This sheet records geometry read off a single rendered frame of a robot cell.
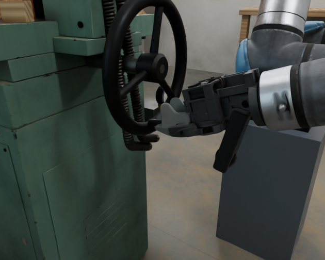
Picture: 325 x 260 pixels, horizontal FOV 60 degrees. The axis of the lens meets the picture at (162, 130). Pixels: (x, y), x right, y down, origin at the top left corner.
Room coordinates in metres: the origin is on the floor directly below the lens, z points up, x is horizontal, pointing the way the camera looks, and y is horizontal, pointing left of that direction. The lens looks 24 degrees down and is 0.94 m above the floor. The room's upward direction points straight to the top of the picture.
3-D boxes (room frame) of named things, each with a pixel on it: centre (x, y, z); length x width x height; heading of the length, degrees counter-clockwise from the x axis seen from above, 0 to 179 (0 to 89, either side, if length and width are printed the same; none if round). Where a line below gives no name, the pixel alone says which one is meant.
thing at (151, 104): (0.92, 0.06, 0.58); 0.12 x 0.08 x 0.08; 59
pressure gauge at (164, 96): (0.88, 0.00, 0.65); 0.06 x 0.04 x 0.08; 149
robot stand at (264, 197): (0.97, -0.44, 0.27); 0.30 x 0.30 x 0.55; 55
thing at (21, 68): (0.74, 0.26, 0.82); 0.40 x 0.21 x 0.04; 149
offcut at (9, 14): (0.57, 0.27, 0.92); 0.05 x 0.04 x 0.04; 91
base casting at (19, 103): (0.83, 0.42, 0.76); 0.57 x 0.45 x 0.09; 59
